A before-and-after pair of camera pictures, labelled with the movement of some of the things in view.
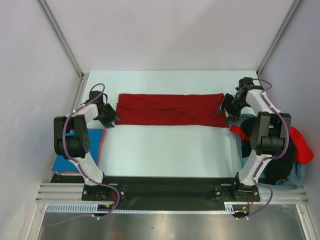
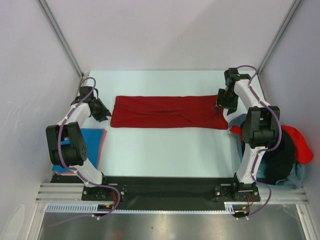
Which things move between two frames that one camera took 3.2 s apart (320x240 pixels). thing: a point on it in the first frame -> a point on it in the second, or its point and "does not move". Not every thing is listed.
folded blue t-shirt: x=61 y=164 does not move
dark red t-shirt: x=198 y=109 does not move
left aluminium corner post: x=62 y=37 does not move
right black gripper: x=233 y=115 -> x=231 y=107
